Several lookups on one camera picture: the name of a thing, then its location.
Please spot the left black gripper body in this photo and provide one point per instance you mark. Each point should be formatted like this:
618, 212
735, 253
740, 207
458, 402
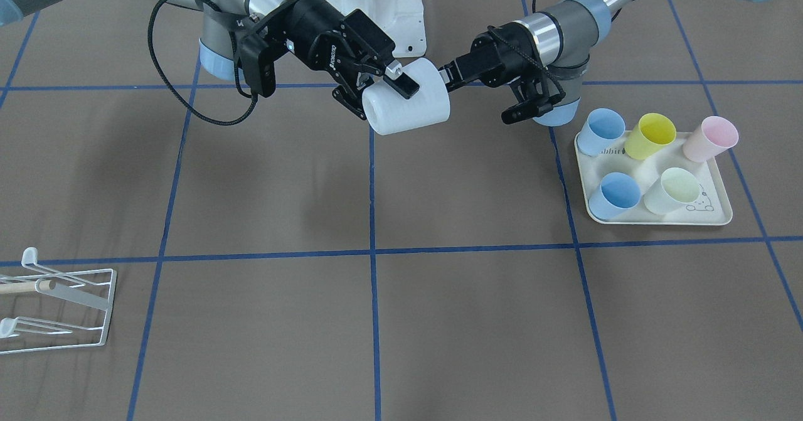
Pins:
499, 49

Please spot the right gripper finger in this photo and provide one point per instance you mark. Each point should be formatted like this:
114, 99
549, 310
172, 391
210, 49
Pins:
349, 95
392, 75

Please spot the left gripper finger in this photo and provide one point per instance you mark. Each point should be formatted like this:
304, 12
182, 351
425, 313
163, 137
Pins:
451, 76

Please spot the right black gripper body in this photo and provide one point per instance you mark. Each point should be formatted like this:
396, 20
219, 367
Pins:
312, 21

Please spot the pale green plastic cup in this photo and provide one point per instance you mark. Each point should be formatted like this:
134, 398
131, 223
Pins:
673, 190

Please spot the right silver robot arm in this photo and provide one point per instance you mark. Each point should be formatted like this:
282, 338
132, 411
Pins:
225, 21

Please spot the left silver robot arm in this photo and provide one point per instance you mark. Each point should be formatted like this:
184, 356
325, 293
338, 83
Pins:
543, 58

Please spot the blue cup far corner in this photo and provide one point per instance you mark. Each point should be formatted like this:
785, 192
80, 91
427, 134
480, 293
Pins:
600, 130

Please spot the yellow plastic cup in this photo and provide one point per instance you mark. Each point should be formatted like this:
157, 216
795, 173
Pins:
652, 133

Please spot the blue cup near base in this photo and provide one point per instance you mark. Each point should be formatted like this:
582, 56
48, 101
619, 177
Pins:
616, 194

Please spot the pink plastic cup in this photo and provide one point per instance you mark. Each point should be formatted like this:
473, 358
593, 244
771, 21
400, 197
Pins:
715, 135

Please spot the cream plastic tray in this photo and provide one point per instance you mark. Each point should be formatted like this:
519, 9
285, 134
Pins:
712, 208

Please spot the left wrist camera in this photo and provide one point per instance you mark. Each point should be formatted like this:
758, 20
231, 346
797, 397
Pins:
535, 99

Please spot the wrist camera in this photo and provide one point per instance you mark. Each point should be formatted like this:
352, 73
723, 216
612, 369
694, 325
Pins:
535, 99
256, 59

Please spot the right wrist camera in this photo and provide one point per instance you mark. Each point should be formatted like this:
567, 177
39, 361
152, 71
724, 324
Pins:
256, 59

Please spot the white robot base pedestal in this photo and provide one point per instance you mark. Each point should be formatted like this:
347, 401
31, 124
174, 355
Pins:
370, 13

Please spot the white wire cup rack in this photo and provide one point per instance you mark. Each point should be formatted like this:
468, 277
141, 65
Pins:
46, 309

